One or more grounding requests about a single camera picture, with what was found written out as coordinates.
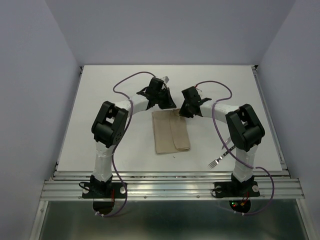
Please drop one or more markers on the steel fork black handle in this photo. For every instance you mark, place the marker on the steel fork black handle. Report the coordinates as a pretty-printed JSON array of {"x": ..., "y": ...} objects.
[{"x": 216, "y": 161}]

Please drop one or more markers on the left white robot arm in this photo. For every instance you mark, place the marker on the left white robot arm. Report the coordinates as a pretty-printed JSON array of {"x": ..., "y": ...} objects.
[{"x": 113, "y": 119}]

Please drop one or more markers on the steel knife black handle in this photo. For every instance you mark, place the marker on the steel knife black handle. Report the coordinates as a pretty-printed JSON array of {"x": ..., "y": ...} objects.
[{"x": 226, "y": 142}]

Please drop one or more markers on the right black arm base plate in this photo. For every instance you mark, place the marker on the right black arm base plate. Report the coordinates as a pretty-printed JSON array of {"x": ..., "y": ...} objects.
[{"x": 229, "y": 189}]

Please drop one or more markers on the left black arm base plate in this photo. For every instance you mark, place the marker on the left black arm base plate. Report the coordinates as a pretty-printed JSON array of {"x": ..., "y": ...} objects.
[{"x": 111, "y": 190}]

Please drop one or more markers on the aluminium front rail frame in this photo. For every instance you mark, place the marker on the aluminium front rail frame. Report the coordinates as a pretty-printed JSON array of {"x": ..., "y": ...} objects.
[{"x": 167, "y": 186}]

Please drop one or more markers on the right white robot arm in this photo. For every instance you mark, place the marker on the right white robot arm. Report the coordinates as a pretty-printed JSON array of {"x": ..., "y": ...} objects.
[{"x": 245, "y": 128}]

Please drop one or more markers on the beige cloth napkin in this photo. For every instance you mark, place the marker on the beige cloth napkin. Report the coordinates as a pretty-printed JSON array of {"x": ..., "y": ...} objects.
[{"x": 170, "y": 132}]

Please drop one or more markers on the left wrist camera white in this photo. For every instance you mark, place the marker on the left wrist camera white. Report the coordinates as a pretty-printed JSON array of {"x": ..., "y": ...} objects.
[{"x": 165, "y": 79}]

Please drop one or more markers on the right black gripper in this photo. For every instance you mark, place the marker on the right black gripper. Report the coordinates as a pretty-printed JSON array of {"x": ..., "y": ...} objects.
[{"x": 183, "y": 112}]

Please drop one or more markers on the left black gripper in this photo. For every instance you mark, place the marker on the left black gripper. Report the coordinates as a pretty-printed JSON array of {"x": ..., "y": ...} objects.
[{"x": 169, "y": 103}]

